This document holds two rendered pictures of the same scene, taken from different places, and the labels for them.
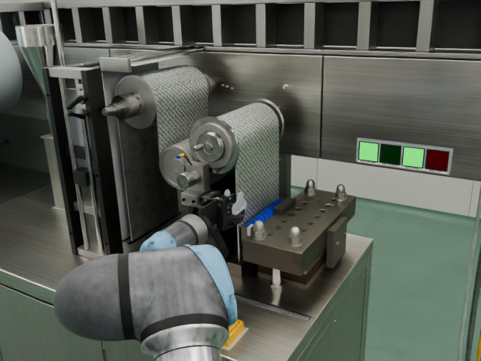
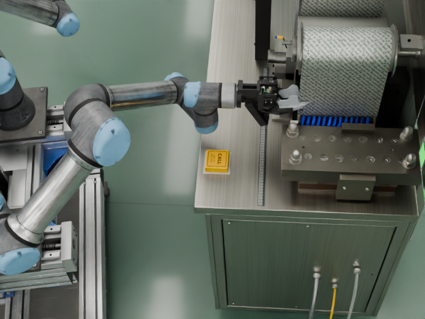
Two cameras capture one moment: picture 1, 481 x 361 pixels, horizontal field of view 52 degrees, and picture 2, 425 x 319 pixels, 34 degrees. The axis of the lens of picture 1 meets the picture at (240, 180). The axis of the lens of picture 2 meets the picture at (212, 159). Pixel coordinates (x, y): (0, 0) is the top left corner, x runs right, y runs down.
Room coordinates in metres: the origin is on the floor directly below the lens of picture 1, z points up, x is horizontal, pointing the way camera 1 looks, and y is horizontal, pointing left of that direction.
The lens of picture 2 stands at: (0.42, -1.03, 2.68)
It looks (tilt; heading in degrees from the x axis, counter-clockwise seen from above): 56 degrees down; 67
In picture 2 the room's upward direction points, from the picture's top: 5 degrees counter-clockwise
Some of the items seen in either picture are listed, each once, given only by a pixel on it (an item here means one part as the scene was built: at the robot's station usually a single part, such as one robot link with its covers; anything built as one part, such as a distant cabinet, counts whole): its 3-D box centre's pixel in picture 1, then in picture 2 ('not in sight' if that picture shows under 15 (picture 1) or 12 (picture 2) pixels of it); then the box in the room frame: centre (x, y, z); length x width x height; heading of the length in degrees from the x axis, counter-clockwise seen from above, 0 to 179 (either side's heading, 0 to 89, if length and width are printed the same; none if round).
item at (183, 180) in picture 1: (185, 180); (271, 56); (1.13, 0.14, 1.18); 0.04 x 0.02 x 0.04; 59
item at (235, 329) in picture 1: (222, 329); (217, 161); (0.90, 0.05, 0.91); 0.07 x 0.07 x 0.02; 59
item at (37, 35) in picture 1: (40, 34); not in sight; (1.65, 0.63, 1.50); 0.14 x 0.14 x 0.06
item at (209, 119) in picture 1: (213, 145); (300, 49); (1.19, 0.06, 1.25); 0.15 x 0.01 x 0.15; 59
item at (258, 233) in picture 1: (258, 228); (292, 128); (1.11, -0.04, 1.05); 0.04 x 0.04 x 0.04
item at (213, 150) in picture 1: (210, 147); (295, 49); (1.17, 0.07, 1.25); 0.07 x 0.02 x 0.07; 59
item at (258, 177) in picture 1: (258, 184); (339, 97); (1.26, -0.05, 1.11); 0.23 x 0.01 x 0.18; 149
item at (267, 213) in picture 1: (265, 215); (336, 122); (1.25, -0.07, 1.03); 0.21 x 0.04 x 0.03; 149
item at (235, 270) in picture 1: (260, 247); not in sight; (1.26, -0.05, 0.92); 0.28 x 0.04 x 0.04; 149
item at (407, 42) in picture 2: not in sight; (411, 42); (1.44, -0.09, 1.28); 0.06 x 0.05 x 0.02; 149
